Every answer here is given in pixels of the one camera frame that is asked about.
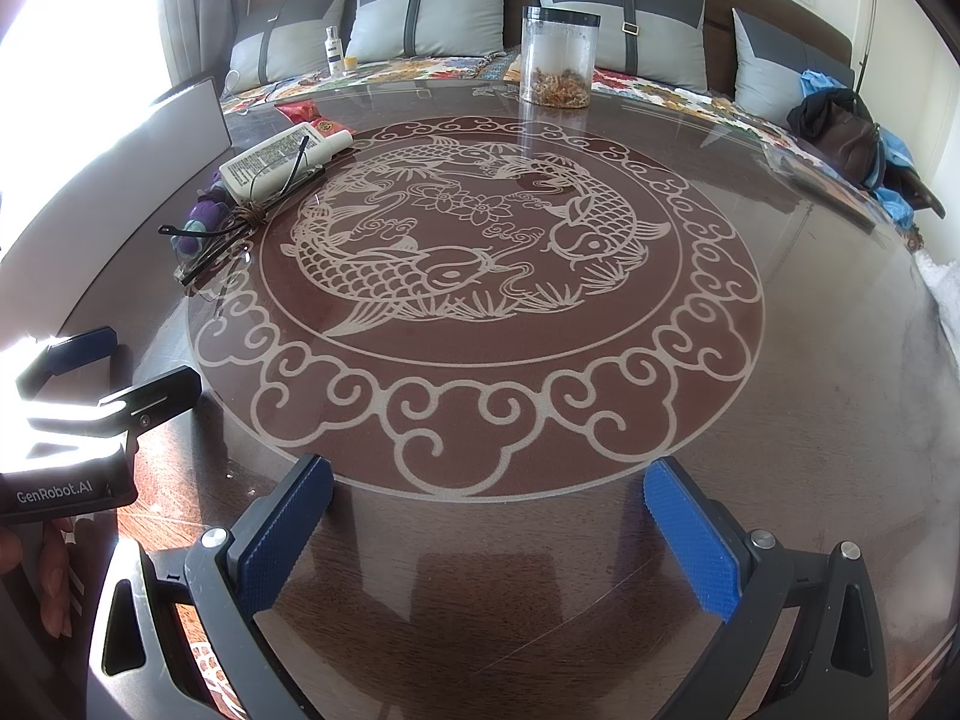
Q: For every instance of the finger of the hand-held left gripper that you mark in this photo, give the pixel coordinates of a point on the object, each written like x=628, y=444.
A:
x=161, y=390
x=94, y=349

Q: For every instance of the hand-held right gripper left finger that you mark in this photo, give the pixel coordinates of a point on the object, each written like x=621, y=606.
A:
x=283, y=532

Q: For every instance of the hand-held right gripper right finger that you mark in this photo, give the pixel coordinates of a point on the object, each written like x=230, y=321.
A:
x=694, y=547

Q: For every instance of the person's left hand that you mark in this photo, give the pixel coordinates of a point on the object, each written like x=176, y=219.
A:
x=56, y=577

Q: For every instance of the black eyeglasses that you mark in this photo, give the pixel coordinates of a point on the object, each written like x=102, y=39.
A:
x=225, y=244

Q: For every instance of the purple plush toy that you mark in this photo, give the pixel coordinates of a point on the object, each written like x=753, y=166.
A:
x=204, y=216

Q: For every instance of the grey chair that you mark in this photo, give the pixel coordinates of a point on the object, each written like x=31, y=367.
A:
x=187, y=120

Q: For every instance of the wooden desk with glass top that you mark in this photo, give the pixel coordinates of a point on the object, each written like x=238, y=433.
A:
x=525, y=360

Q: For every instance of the white lotion tube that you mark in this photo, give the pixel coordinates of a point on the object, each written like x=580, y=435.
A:
x=277, y=157

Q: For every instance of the red snack packet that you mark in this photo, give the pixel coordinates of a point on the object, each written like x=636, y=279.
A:
x=298, y=111

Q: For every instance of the small red gold packet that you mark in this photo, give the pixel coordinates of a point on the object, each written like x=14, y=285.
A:
x=325, y=124

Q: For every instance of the grey curtain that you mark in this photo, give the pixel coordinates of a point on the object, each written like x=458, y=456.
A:
x=199, y=0

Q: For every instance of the white fluffy cloth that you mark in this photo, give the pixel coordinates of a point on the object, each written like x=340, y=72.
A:
x=943, y=277

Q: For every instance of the small white bottle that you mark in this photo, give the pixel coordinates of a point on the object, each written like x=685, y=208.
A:
x=332, y=51

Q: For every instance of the floral sofa cover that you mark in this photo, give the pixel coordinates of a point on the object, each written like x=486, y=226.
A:
x=420, y=67

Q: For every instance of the dark handbag with clothes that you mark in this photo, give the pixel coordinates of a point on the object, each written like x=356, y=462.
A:
x=896, y=165

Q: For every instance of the dark brown bag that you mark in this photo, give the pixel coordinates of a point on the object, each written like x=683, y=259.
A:
x=844, y=131

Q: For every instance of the clear plastic snack jar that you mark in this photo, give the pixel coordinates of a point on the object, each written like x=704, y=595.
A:
x=559, y=56

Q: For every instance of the thin metal pole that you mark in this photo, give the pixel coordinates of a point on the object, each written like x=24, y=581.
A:
x=872, y=7

